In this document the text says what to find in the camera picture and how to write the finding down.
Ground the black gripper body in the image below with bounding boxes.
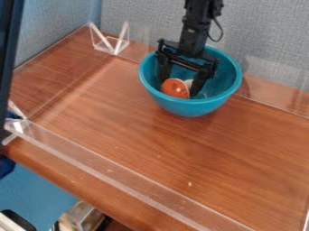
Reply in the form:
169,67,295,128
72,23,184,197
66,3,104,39
153,17,222,79

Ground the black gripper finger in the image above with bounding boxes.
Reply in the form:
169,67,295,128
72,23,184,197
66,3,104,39
190,70,208,97
157,57,172,83

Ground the brown white toy mushroom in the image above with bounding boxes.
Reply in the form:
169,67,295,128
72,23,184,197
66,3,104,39
160,79,192,99

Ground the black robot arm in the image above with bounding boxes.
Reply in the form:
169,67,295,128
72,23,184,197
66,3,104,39
155,0,223,99

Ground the blue plastic bowl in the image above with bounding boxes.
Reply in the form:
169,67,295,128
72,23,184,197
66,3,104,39
137,46,242,117

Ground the clear acrylic back barrier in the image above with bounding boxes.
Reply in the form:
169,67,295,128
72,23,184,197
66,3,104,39
119,25,309,118

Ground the clear acrylic barrier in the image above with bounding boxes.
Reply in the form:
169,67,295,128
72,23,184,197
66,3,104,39
119,25,309,118
1,117,254,231

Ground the clear acrylic front barrier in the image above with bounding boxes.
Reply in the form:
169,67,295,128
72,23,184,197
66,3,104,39
1,117,254,231

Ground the blue cloth object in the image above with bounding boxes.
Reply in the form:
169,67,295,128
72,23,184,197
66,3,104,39
0,110,18,179

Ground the metal object under table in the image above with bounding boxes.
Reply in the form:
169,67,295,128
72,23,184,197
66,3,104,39
49,201,105,231

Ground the black white object bottom-left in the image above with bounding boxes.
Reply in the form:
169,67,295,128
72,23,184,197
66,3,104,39
0,209,37,231

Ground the black cable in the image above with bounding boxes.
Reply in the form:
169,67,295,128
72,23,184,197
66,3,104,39
206,16,224,43

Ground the clear acrylic corner bracket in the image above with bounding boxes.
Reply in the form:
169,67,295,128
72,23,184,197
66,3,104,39
88,22,129,55

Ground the dark blue foreground post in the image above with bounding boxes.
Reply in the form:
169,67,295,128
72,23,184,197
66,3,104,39
0,0,24,138

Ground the clear acrylic left bracket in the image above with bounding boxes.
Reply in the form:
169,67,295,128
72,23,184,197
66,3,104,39
1,101,28,145

